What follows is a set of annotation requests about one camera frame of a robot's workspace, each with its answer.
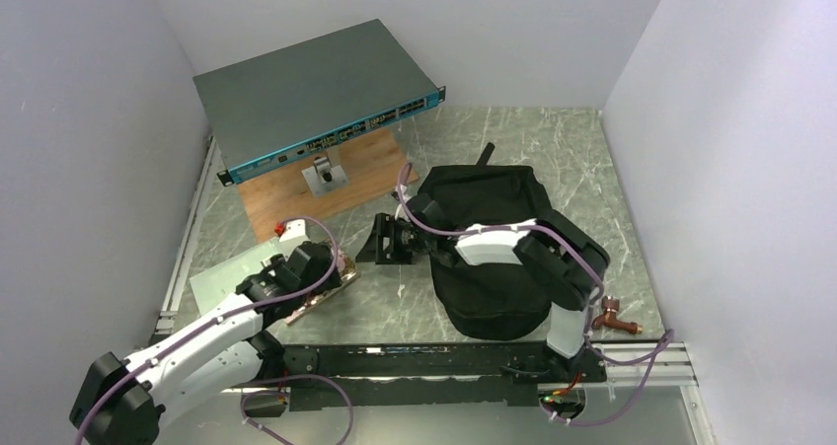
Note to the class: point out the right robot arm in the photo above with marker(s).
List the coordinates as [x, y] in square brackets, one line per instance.
[567, 264]

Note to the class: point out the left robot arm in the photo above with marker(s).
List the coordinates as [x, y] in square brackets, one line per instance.
[130, 400]

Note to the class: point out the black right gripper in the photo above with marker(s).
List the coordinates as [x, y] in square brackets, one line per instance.
[373, 251]

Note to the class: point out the metal switch stand bracket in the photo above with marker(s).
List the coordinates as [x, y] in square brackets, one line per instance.
[323, 176]

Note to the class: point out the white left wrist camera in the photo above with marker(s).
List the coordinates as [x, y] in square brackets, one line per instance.
[289, 235]

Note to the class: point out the copper brass tap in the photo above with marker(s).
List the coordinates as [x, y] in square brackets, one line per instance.
[615, 316]

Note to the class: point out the black student backpack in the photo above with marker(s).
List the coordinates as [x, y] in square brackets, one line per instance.
[491, 301]

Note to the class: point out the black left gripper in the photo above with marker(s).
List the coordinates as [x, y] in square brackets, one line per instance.
[332, 280]

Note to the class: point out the grey notebook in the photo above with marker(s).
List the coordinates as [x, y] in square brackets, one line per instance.
[212, 285]

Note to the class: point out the grey network switch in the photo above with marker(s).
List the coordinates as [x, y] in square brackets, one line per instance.
[280, 107]

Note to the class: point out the wooden base board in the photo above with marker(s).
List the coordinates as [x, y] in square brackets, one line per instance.
[372, 163]

